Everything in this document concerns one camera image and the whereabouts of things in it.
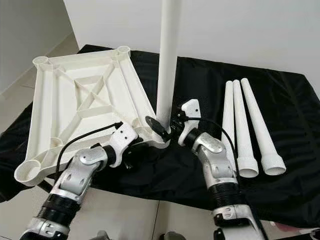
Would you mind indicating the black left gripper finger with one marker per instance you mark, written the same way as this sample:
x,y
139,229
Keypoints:
x,y
139,151

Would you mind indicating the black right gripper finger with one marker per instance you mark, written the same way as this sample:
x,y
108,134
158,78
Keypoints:
x,y
157,126

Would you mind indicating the white plastic table leg tube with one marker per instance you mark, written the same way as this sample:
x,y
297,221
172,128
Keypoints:
x,y
260,130
167,55
228,115
242,130

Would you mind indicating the white plastic table top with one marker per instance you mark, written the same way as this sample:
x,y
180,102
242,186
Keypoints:
x,y
80,100

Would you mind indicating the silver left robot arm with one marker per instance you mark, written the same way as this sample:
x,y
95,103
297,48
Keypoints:
x,y
80,180

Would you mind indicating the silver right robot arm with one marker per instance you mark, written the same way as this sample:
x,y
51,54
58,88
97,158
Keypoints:
x,y
220,165

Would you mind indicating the grey left robot leg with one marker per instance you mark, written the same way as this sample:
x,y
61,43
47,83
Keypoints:
x,y
101,236

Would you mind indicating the grey robot leg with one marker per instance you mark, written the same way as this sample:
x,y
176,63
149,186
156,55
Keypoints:
x,y
172,236
101,236

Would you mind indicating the grey right robot leg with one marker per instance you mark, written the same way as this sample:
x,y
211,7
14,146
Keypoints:
x,y
172,236

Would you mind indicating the black metal table leg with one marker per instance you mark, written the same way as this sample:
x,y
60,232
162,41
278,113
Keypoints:
x,y
45,187

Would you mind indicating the black table cloth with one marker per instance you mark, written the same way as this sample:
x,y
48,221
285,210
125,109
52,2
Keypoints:
x,y
295,125

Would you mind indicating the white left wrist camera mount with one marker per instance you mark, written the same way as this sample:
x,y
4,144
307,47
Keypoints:
x,y
125,139

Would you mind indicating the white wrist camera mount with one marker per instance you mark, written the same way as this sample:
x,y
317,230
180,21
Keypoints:
x,y
125,139
191,111

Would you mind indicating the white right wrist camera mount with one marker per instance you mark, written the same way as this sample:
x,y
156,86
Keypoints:
x,y
191,111

